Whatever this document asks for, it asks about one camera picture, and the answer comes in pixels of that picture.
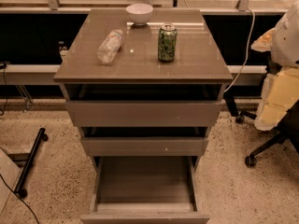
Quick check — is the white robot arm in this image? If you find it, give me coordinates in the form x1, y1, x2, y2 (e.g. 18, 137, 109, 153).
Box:
251, 1, 299, 131

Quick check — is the grey drawer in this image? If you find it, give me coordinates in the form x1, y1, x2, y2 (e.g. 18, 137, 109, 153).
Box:
81, 127, 208, 157
66, 84, 221, 127
80, 156, 209, 224

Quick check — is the grey drawer cabinet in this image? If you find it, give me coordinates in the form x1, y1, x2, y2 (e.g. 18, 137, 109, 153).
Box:
53, 8, 234, 224

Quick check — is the grey top drawer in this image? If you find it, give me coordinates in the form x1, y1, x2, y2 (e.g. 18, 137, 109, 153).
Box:
66, 84, 221, 127

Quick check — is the white cable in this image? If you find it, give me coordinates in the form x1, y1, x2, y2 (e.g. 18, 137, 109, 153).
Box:
223, 7, 256, 93

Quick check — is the green soda can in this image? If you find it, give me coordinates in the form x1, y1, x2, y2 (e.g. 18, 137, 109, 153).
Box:
158, 23, 178, 62

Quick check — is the grey middle drawer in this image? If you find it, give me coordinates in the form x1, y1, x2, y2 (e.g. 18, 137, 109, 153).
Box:
81, 127, 208, 157

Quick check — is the clear plastic water bottle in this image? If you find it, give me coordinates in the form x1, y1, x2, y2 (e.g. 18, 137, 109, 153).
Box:
97, 29, 123, 64

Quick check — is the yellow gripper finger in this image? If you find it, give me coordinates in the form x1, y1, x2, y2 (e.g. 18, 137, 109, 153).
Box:
254, 68, 299, 131
251, 28, 275, 52

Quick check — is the black wheeled stand leg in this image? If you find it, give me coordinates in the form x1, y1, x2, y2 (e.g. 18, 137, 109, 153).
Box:
14, 128, 49, 199

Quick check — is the small bottle behind cabinet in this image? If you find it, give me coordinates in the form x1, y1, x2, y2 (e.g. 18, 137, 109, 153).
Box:
58, 41, 68, 60

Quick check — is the black office chair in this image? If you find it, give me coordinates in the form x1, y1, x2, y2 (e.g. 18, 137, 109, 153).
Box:
223, 59, 299, 168

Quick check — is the black floor cable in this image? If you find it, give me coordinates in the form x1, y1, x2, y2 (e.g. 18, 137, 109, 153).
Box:
0, 173, 41, 224

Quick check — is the white bowl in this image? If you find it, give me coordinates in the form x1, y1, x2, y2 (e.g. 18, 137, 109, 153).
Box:
126, 4, 153, 25

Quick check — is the grey bottom drawer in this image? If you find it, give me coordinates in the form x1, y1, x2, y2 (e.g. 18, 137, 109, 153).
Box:
80, 156, 209, 224

